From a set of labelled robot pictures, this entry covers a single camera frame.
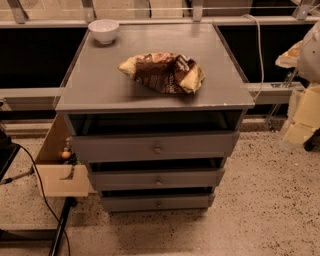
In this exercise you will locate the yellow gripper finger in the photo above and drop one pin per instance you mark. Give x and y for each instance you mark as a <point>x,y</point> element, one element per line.
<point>291,57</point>
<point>306,117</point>

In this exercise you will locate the grey top drawer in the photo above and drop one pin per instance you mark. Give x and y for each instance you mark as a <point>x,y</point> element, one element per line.
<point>124,148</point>

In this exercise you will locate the grey drawer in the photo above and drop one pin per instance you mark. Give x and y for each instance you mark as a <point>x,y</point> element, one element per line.
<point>155,179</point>
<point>124,148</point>
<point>159,202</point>

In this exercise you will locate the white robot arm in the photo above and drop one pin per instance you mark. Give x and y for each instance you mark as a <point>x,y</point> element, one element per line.
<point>305,57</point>

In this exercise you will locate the grey middle drawer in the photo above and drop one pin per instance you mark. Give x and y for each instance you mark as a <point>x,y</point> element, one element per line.
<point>155,179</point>

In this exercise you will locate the grey bottom drawer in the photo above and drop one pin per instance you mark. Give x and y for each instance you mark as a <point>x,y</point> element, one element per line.
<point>159,202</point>

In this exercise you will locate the grey drawer cabinet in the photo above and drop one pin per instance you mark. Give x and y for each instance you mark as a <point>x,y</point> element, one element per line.
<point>98,99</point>

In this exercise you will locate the wooden open box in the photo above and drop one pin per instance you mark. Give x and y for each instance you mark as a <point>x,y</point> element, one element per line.
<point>58,179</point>

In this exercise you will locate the brown yellow chip bag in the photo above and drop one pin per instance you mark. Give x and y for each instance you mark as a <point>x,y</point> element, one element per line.
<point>166,73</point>

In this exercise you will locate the white ceramic bowl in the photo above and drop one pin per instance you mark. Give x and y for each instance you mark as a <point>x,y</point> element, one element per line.
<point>104,31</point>

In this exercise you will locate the small orange ball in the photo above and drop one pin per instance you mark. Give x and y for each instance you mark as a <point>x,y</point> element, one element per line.
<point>66,155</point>

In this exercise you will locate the black floor stand bar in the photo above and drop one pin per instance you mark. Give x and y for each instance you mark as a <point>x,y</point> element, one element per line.
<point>61,224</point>

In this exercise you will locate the black object at left edge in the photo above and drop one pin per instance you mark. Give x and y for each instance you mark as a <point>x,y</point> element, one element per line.
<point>8,152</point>

